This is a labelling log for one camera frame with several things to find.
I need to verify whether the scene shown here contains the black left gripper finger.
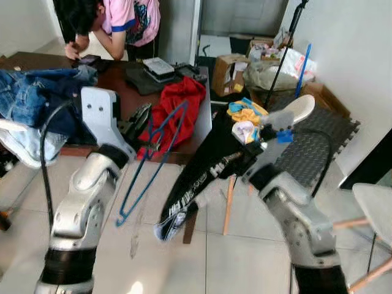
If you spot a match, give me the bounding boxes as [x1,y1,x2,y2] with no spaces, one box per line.
[141,104,154,145]
[130,105,149,132]

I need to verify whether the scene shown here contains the blue plastic clothes hanger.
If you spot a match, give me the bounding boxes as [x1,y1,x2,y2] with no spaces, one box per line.
[115,100,189,227]

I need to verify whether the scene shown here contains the black garment with white lettering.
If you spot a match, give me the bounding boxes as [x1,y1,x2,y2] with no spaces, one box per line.
[153,110,264,243]

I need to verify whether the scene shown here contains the blue denim jeans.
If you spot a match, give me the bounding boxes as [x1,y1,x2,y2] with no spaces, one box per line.
[0,66,99,169]

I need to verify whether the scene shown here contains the blue tape tag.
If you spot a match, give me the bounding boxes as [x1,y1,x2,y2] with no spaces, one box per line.
[276,129,294,144]

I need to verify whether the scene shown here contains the dark olive garment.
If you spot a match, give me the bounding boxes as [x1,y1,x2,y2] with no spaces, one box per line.
[126,60,203,97]

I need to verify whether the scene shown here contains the yellow and blue cloth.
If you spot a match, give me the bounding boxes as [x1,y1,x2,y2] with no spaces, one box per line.
[228,98,270,145]

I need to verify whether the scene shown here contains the dark brown wooden table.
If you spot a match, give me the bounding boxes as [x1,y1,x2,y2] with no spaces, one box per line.
[0,51,213,246]

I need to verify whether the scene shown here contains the red garment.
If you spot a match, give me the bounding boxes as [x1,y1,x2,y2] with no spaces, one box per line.
[138,75,208,161]

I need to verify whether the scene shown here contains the white flat box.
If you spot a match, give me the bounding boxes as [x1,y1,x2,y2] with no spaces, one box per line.
[142,57,177,83]

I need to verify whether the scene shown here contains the dark navy garment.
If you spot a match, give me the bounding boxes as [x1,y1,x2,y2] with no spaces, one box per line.
[37,92,86,138]

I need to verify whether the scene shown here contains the grey plastic bag bundle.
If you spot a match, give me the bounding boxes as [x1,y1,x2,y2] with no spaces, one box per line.
[245,48,318,92]

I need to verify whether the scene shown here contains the black phone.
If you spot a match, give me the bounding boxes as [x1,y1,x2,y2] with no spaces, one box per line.
[75,54,102,67]

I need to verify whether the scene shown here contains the open cardboard box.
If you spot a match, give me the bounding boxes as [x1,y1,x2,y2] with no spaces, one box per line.
[213,54,251,97]

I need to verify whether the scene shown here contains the black foam puzzle mat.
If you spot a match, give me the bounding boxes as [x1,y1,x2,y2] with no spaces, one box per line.
[266,92,362,190]

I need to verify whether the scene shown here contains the flat cardboard sheet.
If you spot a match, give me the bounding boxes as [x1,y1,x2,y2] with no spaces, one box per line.
[300,81,355,118]

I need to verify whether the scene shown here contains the blue stick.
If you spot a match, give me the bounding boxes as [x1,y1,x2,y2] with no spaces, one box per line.
[294,43,313,99]

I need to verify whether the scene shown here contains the person in pink shirt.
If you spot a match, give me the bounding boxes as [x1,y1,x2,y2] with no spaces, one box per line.
[52,0,162,62]

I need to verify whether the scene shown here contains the small cardboard box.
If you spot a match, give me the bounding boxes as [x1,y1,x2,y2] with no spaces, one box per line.
[248,36,292,62]

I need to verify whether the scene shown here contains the thin black pole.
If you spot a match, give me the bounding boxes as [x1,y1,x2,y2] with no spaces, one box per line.
[263,0,310,111]

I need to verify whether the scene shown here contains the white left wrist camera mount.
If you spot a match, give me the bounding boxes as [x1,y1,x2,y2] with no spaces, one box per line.
[80,86,137,161]

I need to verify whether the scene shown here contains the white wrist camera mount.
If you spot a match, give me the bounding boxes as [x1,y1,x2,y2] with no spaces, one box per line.
[256,94,317,179]
[80,86,137,161]

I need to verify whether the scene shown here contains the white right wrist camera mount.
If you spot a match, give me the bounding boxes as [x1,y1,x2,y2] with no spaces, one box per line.
[256,94,317,179]

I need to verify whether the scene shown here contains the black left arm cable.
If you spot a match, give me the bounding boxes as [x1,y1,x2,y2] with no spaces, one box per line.
[39,100,83,233]

